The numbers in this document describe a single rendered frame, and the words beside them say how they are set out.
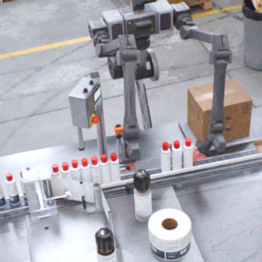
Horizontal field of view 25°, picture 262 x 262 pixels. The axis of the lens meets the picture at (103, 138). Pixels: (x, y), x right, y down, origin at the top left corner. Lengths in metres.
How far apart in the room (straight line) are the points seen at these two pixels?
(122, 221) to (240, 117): 0.95
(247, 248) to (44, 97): 3.02
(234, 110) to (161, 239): 1.00
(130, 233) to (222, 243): 0.45
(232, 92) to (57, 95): 2.39
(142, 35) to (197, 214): 1.09
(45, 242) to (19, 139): 2.18
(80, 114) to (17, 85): 2.85
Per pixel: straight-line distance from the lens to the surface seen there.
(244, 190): 3.26
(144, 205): 2.93
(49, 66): 5.93
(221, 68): 3.07
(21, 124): 5.20
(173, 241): 2.75
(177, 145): 3.14
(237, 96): 3.43
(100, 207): 3.04
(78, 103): 2.87
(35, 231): 3.04
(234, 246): 2.99
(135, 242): 2.93
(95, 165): 3.09
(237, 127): 3.49
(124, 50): 2.89
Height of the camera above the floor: 3.11
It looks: 39 degrees down
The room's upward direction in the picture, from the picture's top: 6 degrees counter-clockwise
